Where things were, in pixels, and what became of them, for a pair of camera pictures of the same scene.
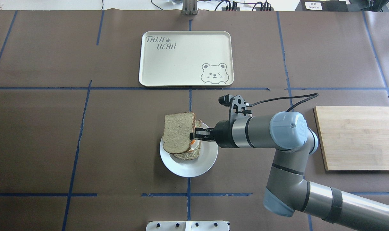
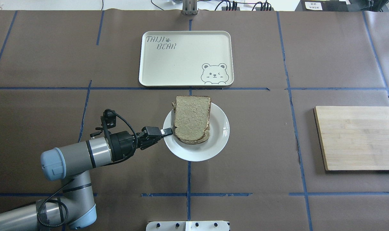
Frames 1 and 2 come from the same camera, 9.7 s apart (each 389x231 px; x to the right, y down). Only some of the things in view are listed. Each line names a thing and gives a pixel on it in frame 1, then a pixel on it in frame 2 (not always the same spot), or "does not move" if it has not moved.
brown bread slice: (177, 127) to (192, 116)
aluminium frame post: (190, 7) does not move
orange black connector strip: (230, 8) does not move
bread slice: (191, 155) to (207, 133)
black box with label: (323, 5) does not move
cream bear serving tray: (186, 58) does not move
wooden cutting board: (359, 138) does not move
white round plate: (192, 168) to (219, 134)
